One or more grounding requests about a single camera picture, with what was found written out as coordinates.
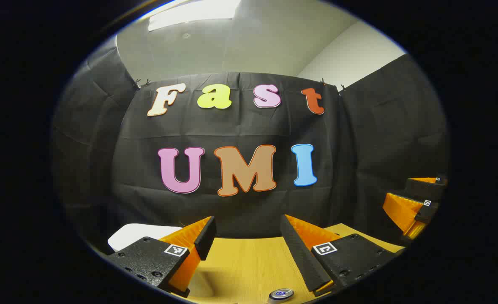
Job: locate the white desktop garbage bin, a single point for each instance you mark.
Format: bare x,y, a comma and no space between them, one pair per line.
134,234

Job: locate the wooden desktop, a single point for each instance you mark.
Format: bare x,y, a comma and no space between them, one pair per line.
244,266

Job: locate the silver pop can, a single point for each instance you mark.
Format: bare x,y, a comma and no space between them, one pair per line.
281,294

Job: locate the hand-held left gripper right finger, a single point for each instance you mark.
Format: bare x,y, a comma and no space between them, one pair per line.
299,253

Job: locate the black backdrop cloth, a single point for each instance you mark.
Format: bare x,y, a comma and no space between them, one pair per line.
248,126

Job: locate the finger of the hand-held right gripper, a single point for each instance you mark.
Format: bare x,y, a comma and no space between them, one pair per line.
426,190
403,211

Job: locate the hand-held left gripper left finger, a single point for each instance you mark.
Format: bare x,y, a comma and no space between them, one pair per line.
206,238

